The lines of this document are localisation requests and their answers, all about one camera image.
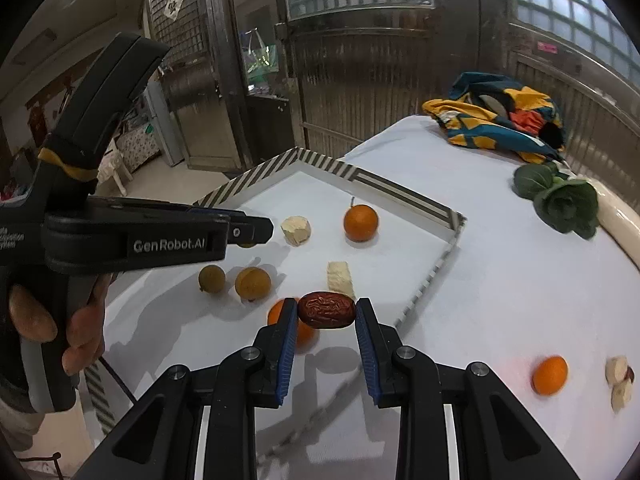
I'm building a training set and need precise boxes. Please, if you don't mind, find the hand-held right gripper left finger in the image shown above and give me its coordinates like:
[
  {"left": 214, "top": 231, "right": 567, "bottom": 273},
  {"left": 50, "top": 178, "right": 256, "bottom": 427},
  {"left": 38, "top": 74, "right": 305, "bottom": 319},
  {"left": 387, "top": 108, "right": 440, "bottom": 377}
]
[{"left": 75, "top": 297, "right": 300, "bottom": 480}]

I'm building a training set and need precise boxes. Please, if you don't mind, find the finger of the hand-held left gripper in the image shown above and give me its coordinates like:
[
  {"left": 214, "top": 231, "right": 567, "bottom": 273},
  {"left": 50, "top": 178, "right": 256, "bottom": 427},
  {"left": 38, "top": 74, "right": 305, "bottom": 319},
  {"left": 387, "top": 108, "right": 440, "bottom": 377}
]
[
  {"left": 190, "top": 204, "right": 251, "bottom": 221},
  {"left": 227, "top": 214, "right": 275, "bottom": 249}
]

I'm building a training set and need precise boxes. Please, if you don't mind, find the wrapped white radish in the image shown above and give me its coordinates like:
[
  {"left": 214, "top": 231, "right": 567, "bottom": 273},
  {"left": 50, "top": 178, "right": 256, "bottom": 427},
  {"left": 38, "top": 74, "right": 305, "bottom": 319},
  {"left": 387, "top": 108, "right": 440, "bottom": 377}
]
[{"left": 575, "top": 176, "right": 640, "bottom": 261}]

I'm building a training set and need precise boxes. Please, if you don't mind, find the metal gate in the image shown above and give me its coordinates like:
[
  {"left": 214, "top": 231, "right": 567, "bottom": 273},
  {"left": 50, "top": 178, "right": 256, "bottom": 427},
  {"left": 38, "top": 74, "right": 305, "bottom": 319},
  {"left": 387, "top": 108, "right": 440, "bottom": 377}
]
[{"left": 145, "top": 0, "right": 640, "bottom": 196}]

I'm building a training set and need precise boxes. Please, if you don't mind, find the striped-edge white tray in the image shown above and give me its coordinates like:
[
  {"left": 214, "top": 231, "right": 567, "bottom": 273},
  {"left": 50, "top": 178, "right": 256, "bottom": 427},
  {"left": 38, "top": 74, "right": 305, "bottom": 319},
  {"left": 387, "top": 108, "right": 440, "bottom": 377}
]
[{"left": 82, "top": 146, "right": 468, "bottom": 436}]

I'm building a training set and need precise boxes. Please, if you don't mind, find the person's left hand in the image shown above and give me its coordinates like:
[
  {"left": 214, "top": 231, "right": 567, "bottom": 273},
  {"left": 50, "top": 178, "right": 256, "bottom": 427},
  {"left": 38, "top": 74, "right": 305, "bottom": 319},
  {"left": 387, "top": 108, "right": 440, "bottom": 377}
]
[{"left": 7, "top": 274, "right": 112, "bottom": 376}]

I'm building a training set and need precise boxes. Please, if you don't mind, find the peeled sugarcane piece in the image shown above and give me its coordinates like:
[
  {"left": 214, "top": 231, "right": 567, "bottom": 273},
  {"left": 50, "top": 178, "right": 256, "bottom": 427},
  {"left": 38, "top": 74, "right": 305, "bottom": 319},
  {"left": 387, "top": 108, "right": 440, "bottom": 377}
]
[
  {"left": 280, "top": 216, "right": 312, "bottom": 247},
  {"left": 611, "top": 380, "right": 633, "bottom": 413},
  {"left": 605, "top": 356, "right": 630, "bottom": 386},
  {"left": 327, "top": 261, "right": 357, "bottom": 301}
]

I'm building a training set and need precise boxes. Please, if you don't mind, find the green bok choy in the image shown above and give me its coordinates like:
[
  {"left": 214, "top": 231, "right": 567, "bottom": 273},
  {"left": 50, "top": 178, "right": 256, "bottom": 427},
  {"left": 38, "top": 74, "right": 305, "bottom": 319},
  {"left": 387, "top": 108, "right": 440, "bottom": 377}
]
[{"left": 513, "top": 161, "right": 599, "bottom": 240}]

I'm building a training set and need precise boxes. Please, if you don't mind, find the white cabinet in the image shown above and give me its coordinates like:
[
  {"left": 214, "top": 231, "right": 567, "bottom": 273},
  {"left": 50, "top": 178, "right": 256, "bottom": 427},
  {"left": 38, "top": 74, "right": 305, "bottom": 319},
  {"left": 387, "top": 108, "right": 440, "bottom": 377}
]
[{"left": 142, "top": 80, "right": 187, "bottom": 167}]

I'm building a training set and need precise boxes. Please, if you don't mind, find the orange mandarin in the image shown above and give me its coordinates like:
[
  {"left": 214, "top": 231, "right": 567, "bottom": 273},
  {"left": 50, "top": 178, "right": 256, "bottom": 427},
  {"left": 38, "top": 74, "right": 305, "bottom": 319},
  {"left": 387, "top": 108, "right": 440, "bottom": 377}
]
[
  {"left": 343, "top": 197, "right": 380, "bottom": 243},
  {"left": 266, "top": 297, "right": 318, "bottom": 351},
  {"left": 531, "top": 355, "right": 569, "bottom": 396}
]

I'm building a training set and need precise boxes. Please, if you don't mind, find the colourful patterned cloth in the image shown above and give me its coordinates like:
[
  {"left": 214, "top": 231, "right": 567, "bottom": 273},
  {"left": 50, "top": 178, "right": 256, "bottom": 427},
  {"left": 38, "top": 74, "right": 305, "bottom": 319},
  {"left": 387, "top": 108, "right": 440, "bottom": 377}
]
[{"left": 422, "top": 72, "right": 566, "bottom": 165}]

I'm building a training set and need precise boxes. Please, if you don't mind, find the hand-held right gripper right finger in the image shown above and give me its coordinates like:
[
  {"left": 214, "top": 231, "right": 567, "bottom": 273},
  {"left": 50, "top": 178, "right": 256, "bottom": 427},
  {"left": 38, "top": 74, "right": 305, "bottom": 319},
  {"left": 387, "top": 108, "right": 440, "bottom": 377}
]
[{"left": 354, "top": 297, "right": 586, "bottom": 480}]

